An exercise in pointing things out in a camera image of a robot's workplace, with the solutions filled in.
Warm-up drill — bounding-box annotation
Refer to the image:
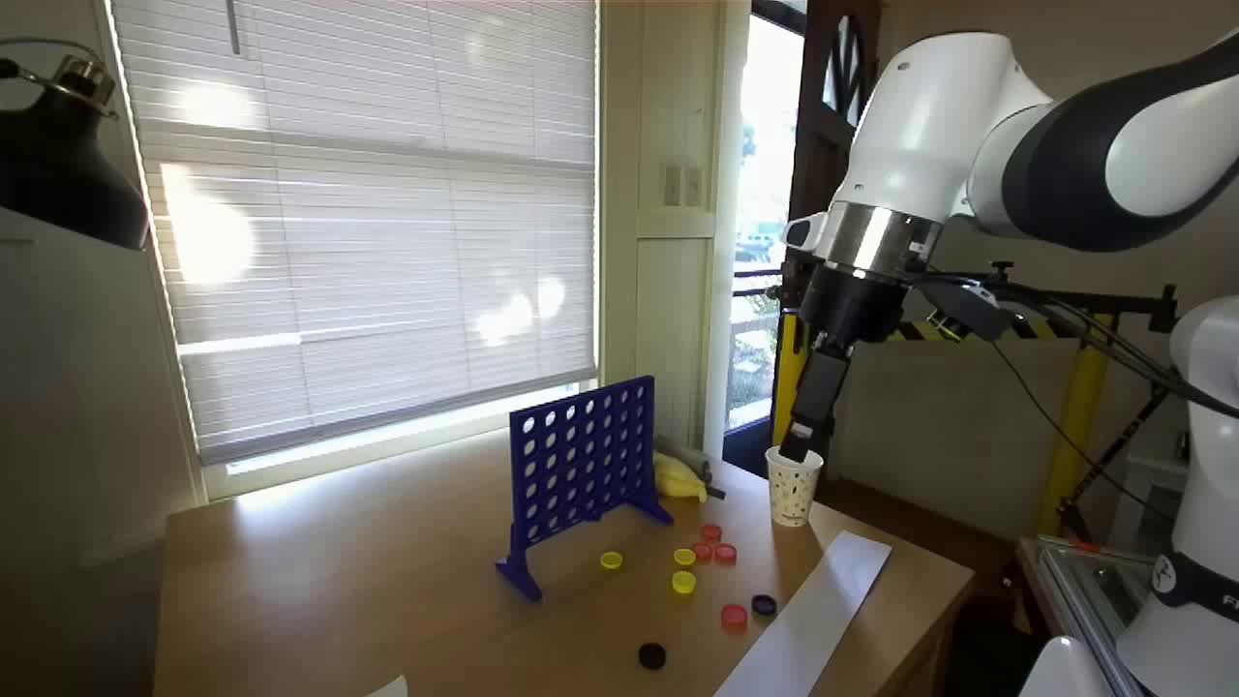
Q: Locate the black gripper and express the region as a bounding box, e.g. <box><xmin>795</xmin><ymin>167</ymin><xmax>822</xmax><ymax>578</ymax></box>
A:
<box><xmin>778</xmin><ymin>256</ymin><xmax>911</xmax><ymax>467</ymax></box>

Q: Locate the blue gameboard with holes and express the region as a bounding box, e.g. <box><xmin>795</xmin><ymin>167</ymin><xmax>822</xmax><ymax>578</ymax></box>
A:
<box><xmin>496</xmin><ymin>374</ymin><xmax>676</xmax><ymax>603</ymax></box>

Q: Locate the white speckled paper cup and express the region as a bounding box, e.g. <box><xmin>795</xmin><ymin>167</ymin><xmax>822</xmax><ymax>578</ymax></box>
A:
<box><xmin>763</xmin><ymin>442</ymin><xmax>830</xmax><ymax>531</ymax></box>

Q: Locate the yellow black hazard barrier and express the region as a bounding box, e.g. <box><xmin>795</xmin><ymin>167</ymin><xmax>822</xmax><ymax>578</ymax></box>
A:
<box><xmin>771</xmin><ymin>308</ymin><xmax>1115</xmax><ymax>534</ymax></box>

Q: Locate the dark wooden door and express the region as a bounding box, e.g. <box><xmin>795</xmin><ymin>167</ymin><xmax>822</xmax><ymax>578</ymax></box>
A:
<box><xmin>785</xmin><ymin>0</ymin><xmax>891</xmax><ymax>220</ymax></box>

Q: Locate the black clamp bar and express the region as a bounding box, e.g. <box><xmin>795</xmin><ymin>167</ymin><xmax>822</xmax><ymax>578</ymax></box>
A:
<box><xmin>903</xmin><ymin>261</ymin><xmax>1181</xmax><ymax>338</ymax></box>

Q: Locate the white window blind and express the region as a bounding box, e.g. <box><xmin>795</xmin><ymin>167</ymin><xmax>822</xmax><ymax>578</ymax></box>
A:
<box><xmin>108</xmin><ymin>0</ymin><xmax>603</xmax><ymax>456</ymax></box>

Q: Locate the black lamp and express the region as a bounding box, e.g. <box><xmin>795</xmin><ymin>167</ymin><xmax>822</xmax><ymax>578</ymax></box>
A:
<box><xmin>0</xmin><ymin>34</ymin><xmax>155</xmax><ymax>254</ymax></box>

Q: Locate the white wall switch plate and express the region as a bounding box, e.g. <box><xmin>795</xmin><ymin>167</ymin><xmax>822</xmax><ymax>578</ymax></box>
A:
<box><xmin>660</xmin><ymin>159</ymin><xmax>714</xmax><ymax>212</ymax></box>

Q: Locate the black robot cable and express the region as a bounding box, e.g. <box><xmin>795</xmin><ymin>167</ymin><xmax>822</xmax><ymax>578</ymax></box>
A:
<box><xmin>980</xmin><ymin>303</ymin><xmax>1239</xmax><ymax>519</ymax></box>

